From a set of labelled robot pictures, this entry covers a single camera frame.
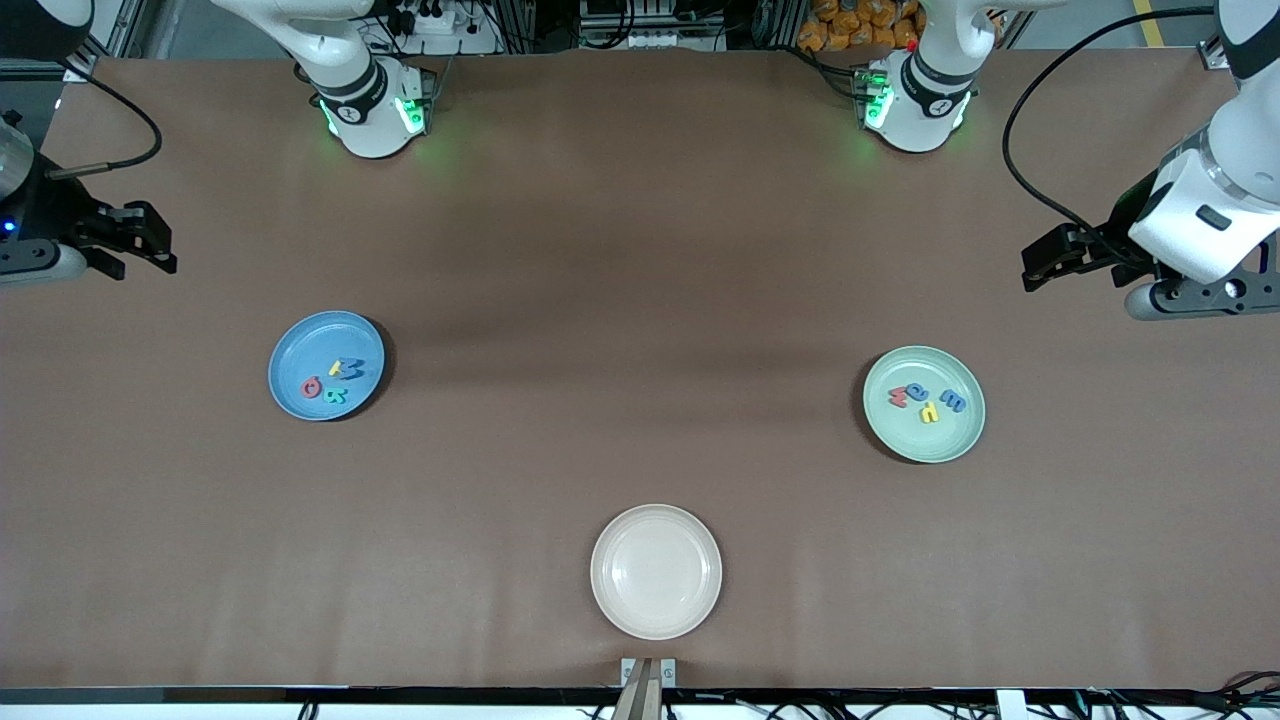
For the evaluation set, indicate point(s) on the red foam letter G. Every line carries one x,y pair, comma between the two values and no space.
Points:
307,390

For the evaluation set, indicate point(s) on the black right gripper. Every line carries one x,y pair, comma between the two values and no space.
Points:
52,212

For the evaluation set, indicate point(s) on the aluminium frame profile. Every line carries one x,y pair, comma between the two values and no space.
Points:
110,40
1215,55

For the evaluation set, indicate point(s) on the small white bracket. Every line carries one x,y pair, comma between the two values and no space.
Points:
1010,705

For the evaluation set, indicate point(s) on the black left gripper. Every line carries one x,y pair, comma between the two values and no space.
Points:
1116,238

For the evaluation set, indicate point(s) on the white power strip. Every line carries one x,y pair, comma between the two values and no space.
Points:
435,22
660,40

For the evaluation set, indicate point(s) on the teal foam letter b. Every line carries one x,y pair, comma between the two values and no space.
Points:
336,396

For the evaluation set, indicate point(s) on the yellow lowercase foam letter h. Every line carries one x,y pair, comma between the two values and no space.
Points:
930,411

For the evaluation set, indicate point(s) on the metal clamp bracket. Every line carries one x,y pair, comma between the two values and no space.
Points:
628,668

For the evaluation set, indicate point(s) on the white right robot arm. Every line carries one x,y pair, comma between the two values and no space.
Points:
370,120

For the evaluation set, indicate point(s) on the blue uppercase foam letter E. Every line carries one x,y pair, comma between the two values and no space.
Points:
953,402

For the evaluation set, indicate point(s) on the beige plate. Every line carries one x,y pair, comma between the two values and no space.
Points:
655,572

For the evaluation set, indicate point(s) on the blue plate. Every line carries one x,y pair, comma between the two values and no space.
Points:
300,345

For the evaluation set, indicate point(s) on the green plate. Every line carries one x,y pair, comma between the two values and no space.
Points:
925,440

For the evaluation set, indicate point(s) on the beige mounting bar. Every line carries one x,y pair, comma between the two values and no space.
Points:
640,700

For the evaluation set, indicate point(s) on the bag of orange items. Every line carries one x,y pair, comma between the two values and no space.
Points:
850,25

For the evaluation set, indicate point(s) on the blue foam letter M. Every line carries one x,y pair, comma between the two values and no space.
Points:
353,371

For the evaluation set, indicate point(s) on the red foam letter w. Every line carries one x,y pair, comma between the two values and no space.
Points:
899,397

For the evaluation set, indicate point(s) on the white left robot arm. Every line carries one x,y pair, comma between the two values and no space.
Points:
1210,220

